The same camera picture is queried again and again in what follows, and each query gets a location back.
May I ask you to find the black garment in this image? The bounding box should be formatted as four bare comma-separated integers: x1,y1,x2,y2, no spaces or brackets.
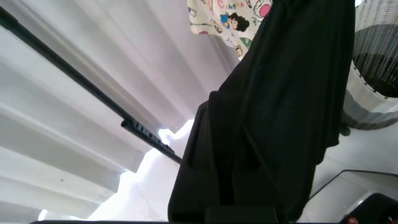
207,0,356,222

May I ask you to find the black clothes rack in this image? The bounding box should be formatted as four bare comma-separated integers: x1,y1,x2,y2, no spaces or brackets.
0,6,183,165

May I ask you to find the white laundry basket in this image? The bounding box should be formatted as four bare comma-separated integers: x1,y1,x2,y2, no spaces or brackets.
340,0,398,131

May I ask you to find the cream printed garment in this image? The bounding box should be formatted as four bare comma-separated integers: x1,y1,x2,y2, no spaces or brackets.
187,0,274,62

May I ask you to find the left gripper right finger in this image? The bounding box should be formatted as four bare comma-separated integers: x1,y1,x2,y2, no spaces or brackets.
230,169,282,223

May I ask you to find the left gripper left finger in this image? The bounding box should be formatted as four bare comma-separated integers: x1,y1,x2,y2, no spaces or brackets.
167,101,224,223

